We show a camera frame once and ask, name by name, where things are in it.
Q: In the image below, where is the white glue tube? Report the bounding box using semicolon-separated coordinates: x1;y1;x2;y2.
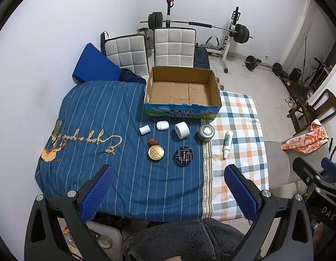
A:
222;130;233;160

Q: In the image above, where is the black round tin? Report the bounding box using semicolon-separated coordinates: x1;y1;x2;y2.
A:
173;146;194;166

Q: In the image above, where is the silver metal can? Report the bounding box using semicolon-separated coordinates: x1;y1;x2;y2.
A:
198;124;214;142

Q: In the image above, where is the gold round tin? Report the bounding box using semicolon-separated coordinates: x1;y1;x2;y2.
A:
148;144;164;161

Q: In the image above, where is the brown walnut ball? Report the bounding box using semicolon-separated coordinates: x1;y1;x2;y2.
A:
148;139;159;147

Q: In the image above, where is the small white cylinder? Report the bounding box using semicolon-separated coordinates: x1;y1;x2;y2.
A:
139;125;151;136

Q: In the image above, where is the white tape roll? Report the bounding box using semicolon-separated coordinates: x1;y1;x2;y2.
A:
174;121;190;140

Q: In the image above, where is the white oval case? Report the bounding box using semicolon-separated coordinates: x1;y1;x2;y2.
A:
156;121;170;131

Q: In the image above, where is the orange patterned cloth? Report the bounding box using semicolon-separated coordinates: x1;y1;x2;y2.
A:
281;119;329;154

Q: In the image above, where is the clear tape roll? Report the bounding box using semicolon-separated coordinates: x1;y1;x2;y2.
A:
97;235;113;250

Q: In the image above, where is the wooden chair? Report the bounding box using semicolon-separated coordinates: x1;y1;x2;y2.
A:
287;89;336;135

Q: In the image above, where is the checkered plaid cloth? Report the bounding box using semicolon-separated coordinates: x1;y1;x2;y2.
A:
202;91;269;221

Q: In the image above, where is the dark fleece sleeve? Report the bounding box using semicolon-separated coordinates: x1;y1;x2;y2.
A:
126;218;244;260

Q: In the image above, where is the blue striped cloth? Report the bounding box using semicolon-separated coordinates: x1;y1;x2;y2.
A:
35;81;204;222

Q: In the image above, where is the open cardboard box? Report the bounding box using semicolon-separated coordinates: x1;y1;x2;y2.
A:
144;66;222;120

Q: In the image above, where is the floor barbell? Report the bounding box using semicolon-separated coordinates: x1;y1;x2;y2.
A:
244;55;283;76

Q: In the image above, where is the dark blue crumpled cloth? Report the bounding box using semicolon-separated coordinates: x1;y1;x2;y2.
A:
119;68;147;85

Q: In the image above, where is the blue foam pad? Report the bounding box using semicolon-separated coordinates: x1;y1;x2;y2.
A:
72;43;121;82

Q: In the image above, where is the black blue weight bench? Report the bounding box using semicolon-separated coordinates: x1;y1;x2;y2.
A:
193;47;210;70

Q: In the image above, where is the barbell on rack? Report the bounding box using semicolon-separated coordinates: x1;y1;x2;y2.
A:
140;12;253;44

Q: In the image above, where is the left white quilted chair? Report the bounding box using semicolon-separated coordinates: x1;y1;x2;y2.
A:
100;31;149;77

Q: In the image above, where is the white quilted chair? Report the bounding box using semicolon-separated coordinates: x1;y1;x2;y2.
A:
154;27;196;68
100;31;149;77

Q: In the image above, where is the right white quilted chair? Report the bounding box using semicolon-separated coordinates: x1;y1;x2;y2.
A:
154;27;196;68

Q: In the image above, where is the white squat rack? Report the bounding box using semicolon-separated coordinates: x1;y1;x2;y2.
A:
206;7;241;74

